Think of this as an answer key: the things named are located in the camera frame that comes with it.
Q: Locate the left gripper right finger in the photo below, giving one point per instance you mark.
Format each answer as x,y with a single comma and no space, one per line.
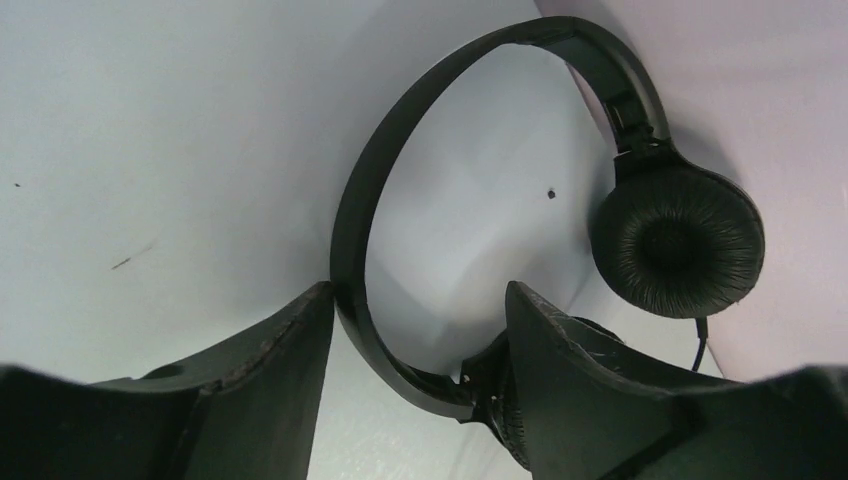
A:
594,408

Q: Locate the small black foam headphones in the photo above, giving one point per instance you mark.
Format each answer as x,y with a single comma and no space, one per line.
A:
672,238

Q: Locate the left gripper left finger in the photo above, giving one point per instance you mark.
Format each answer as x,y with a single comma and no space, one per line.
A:
245,408

